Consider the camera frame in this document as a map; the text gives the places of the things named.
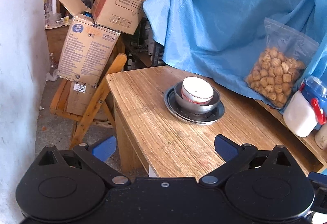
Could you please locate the steel plate with sticker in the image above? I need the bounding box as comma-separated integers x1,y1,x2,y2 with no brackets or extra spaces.
163,86,225,113

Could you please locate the steel bowl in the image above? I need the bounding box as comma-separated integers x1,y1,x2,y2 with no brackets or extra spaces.
174,82,221,114

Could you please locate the small white red-rimmed bowl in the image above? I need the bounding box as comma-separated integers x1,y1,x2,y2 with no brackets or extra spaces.
181,77,214,105

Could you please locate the wooden raised shelf board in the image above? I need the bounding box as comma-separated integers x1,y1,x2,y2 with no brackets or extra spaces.
255,100,326,174

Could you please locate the wooden folding chair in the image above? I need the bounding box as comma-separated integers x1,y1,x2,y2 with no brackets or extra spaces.
49,52,129,150

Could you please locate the small patterned white jar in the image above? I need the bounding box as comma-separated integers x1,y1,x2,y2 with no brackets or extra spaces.
314,124,327,150

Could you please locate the plastic bag of biscuits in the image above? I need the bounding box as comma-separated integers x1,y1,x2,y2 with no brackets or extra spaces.
245,18,319,109

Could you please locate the cardboard box V2287-B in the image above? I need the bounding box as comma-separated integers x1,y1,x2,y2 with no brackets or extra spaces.
58,0,120,86

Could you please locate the blue cloth cover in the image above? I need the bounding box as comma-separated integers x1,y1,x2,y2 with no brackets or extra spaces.
143,0,326,99

